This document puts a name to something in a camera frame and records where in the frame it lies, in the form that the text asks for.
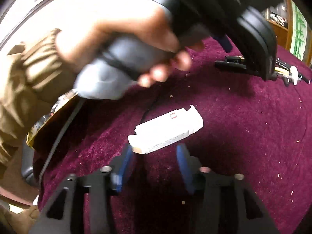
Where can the operator left hand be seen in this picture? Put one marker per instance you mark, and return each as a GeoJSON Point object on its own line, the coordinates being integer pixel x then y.
{"type": "Point", "coordinates": [78, 45]}

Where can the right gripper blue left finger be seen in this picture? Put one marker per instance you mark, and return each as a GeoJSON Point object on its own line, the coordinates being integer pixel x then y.
{"type": "Point", "coordinates": [122, 167]}

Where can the small white bottle on pens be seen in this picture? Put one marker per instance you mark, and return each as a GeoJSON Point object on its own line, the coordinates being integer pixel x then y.
{"type": "Point", "coordinates": [294, 75]}

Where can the wooden mirror cabinet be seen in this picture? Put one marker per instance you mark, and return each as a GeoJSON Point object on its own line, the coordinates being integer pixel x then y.
{"type": "Point", "coordinates": [291, 29]}

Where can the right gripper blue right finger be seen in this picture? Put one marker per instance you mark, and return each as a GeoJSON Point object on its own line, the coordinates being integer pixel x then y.
{"type": "Point", "coordinates": [189, 168]}

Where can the yellow black pen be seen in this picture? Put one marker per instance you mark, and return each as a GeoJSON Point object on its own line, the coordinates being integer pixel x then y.
{"type": "Point", "coordinates": [265, 67]}

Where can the long black flat pen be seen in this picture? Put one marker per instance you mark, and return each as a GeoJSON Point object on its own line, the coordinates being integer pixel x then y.
{"type": "Point", "coordinates": [234, 68]}

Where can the gold white open box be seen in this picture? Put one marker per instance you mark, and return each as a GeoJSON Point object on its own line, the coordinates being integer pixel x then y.
{"type": "Point", "coordinates": [56, 117]}

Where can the operator left forearm sleeve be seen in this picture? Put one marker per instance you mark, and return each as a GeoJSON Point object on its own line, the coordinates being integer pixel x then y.
{"type": "Point", "coordinates": [32, 80]}

